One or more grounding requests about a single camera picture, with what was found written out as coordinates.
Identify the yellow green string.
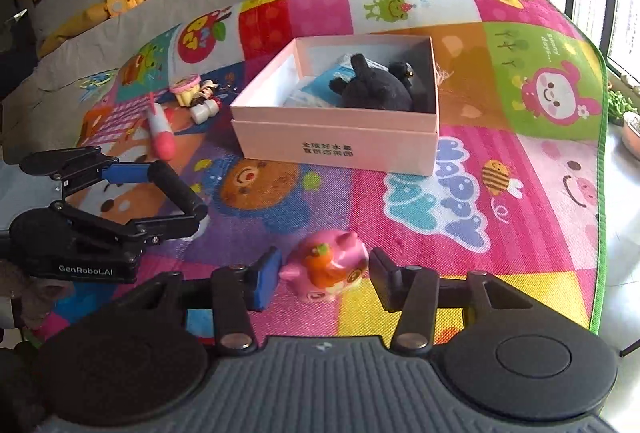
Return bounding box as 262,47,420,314
77,69,120,90

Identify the small white red toy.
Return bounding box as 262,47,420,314
189,98,222,125

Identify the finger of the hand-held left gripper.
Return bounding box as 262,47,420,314
19,146,153,194
54,160,209,245

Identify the black plush toy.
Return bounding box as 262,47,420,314
327,53,428,113

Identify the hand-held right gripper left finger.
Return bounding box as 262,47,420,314
112,245,284,356

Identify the colourful cartoon play mat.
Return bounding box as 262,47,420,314
30,0,611,354

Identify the pink cardboard box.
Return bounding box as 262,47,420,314
230,36,441,176

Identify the pink pig toy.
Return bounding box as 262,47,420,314
279,230,370,304

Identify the small doll figurine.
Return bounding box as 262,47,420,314
197,80,236,106

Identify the person's left hand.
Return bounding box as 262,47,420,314
0,260,72,330

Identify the blue white plastic packet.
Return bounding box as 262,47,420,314
280,63,353,109

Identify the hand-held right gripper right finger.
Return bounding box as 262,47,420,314
367,247,533,356

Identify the potted green succulent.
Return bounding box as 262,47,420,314
606,83,640,146

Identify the yellow pink cupcake toy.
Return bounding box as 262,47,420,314
169,73,202,106

